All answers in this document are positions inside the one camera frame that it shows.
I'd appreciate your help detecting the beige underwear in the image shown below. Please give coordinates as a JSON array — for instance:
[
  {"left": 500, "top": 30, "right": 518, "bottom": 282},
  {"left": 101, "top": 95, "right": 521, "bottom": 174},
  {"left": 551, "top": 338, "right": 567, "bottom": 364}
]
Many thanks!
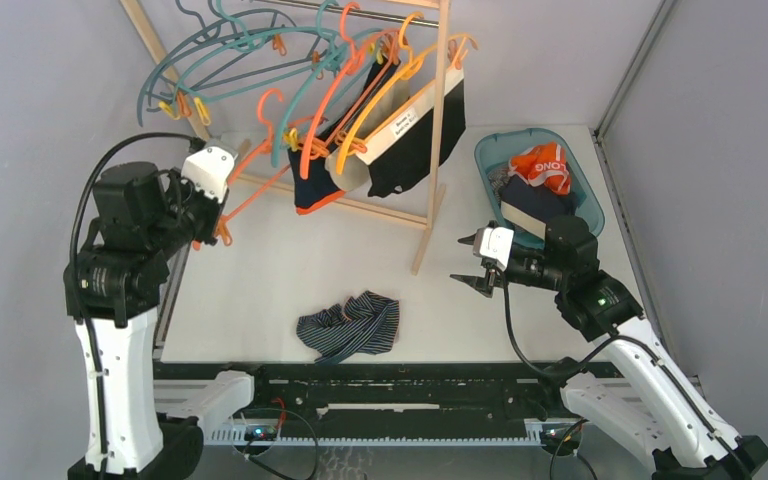
[{"left": 325, "top": 79, "right": 419, "bottom": 192}]

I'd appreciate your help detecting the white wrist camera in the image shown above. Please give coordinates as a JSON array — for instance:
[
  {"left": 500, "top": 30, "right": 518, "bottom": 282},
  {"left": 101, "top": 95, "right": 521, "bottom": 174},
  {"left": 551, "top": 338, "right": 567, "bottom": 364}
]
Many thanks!
[
  {"left": 475, "top": 227, "right": 515, "bottom": 271},
  {"left": 181, "top": 140, "right": 238, "bottom": 203}
]

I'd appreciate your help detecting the orange hanger with clips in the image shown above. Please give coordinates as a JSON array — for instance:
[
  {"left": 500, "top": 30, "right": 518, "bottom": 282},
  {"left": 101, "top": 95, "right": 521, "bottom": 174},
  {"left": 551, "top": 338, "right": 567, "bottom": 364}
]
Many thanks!
[{"left": 299, "top": 1, "right": 425, "bottom": 181}]

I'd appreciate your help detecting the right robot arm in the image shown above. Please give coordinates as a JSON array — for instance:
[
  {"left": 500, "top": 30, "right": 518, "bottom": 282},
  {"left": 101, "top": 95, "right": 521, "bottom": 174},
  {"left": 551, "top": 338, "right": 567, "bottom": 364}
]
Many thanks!
[{"left": 455, "top": 215, "right": 768, "bottom": 479}]

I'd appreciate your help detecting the orange underwear in basket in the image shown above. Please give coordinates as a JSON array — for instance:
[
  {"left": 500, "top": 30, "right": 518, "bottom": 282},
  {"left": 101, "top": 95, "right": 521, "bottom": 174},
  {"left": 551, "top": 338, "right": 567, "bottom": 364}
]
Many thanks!
[{"left": 508, "top": 142, "right": 572, "bottom": 196}]

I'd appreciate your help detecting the teal plastic basket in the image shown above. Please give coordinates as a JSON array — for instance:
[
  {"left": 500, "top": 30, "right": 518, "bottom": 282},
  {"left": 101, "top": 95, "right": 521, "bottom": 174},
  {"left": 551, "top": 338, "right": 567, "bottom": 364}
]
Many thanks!
[{"left": 474, "top": 127, "right": 605, "bottom": 237}]

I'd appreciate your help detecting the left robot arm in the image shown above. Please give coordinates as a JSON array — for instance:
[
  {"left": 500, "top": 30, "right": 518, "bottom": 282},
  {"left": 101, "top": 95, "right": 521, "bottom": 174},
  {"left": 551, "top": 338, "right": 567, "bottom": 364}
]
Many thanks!
[{"left": 63, "top": 136, "right": 238, "bottom": 479}]

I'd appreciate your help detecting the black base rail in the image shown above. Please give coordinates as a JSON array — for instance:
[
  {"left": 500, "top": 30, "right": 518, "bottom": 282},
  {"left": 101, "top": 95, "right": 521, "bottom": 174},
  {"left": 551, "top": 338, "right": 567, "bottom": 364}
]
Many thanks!
[{"left": 154, "top": 362, "right": 578, "bottom": 445}]

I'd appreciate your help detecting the wooden clothes rack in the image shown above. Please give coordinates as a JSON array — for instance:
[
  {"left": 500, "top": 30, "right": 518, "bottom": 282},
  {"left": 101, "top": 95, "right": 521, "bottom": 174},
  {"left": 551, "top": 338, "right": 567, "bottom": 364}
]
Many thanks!
[{"left": 119, "top": 1, "right": 461, "bottom": 276}]

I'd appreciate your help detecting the yellow hanger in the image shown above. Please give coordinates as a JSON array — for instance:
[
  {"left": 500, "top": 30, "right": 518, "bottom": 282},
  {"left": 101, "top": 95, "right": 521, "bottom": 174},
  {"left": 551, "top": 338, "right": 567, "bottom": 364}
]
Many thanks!
[{"left": 335, "top": 33, "right": 478, "bottom": 175}]

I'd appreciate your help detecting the navy orange-trimmed underwear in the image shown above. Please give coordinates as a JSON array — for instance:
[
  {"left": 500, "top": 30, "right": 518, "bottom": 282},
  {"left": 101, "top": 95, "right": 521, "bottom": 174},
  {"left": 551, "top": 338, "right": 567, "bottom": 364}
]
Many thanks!
[{"left": 285, "top": 58, "right": 398, "bottom": 215}]

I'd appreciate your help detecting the dark teal empty hanger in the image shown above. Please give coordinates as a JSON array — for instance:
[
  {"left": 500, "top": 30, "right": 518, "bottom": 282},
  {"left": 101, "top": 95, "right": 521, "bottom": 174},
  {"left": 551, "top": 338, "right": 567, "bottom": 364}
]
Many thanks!
[{"left": 136, "top": 0, "right": 319, "bottom": 127}]

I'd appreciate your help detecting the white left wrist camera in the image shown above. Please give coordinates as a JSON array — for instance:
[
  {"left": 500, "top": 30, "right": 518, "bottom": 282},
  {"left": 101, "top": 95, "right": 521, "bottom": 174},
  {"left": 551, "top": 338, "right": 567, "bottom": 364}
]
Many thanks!
[{"left": 181, "top": 140, "right": 238, "bottom": 203}]

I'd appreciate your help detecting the black white-banded underwear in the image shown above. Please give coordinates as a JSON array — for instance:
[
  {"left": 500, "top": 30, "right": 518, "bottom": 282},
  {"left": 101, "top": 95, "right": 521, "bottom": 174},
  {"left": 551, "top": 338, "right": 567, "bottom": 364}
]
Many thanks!
[{"left": 358, "top": 67, "right": 466, "bottom": 198}]

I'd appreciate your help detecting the navy striped underwear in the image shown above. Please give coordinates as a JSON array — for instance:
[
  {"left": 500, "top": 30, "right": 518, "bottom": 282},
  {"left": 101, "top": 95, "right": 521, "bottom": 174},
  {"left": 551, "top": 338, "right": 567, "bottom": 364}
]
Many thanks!
[{"left": 295, "top": 290, "right": 401, "bottom": 365}]

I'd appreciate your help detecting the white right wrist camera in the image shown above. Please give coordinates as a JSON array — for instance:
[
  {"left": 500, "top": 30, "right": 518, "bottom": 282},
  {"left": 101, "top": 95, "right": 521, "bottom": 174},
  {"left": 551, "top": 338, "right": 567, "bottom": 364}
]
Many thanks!
[{"left": 475, "top": 227, "right": 515, "bottom": 271}]

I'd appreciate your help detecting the teal hanger with clips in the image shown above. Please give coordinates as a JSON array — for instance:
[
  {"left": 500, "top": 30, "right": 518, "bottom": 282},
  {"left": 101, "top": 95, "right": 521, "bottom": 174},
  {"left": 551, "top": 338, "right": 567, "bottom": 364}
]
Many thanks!
[{"left": 268, "top": 1, "right": 382, "bottom": 168}]

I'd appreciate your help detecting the navy underwear in basket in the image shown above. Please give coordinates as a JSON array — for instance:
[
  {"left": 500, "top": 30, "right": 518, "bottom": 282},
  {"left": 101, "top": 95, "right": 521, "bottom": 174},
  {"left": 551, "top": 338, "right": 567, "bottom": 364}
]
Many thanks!
[{"left": 498, "top": 176, "right": 579, "bottom": 240}]

